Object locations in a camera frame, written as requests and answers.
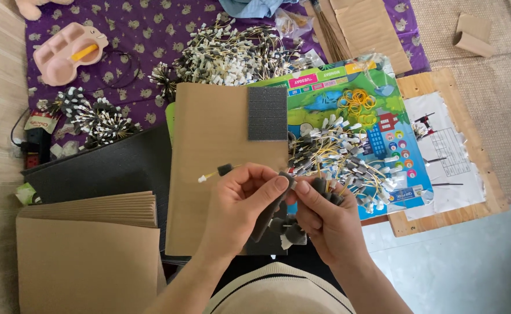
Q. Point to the person's right hand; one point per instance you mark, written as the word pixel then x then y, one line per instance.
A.
pixel 331 229

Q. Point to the person's left hand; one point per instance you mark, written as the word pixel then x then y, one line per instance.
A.
pixel 233 209

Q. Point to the dark grey foam strip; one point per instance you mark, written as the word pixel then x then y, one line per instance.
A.
pixel 267 218

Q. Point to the person's black trousers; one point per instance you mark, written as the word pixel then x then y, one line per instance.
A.
pixel 307 261

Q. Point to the tan cardboard sheet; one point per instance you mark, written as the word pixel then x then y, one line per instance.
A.
pixel 211 144

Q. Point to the person's cream striped shirt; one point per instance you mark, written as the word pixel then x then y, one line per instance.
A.
pixel 277 292

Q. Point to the ribbed dark grey foam block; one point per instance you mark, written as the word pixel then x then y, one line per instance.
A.
pixel 267 113

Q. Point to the black pen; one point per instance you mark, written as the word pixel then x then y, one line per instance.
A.
pixel 447 184
pixel 437 159

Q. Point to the black foam sheet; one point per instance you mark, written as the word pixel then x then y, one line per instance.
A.
pixel 116 170

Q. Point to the heap of yellow rubber bands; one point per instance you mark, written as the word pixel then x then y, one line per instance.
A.
pixel 356 102

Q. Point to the colourful calendar poster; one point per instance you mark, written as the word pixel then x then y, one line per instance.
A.
pixel 320 98

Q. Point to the white paper sheet with table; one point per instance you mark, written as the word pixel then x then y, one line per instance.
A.
pixel 451 152

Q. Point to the red and black tool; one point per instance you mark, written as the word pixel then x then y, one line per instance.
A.
pixel 424 120

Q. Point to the stack of cardboard sheets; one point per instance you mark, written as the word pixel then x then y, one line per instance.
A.
pixel 89 261

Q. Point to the clear plastic bag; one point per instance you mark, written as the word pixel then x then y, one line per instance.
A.
pixel 379 74

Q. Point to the wooden board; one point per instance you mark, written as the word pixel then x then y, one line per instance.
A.
pixel 490 192

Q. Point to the clear plastic wrapper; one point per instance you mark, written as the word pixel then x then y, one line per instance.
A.
pixel 63 149

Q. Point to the bundle of broom sticks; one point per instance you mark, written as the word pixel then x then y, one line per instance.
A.
pixel 329 35

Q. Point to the purple patterned blanket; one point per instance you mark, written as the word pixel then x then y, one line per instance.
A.
pixel 150 26

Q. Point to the brown corrugated cardboard sheets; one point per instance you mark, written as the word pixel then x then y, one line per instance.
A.
pixel 368 30

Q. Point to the blue cloth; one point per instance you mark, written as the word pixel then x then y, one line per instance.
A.
pixel 255 6

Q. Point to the black power strip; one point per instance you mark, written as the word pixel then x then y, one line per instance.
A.
pixel 38 146

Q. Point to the beige woven mat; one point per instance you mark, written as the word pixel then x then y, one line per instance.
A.
pixel 499 109

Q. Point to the green packet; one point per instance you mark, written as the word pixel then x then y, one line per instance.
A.
pixel 25 194

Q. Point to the red snack packet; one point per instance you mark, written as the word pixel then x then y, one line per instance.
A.
pixel 42 121

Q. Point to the pink car-shaped plate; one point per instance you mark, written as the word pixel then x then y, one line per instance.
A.
pixel 59 59

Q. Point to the folded cardboard piece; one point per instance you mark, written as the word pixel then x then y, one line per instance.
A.
pixel 473 37

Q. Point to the pink plush toy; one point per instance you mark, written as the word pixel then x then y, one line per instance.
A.
pixel 31 8

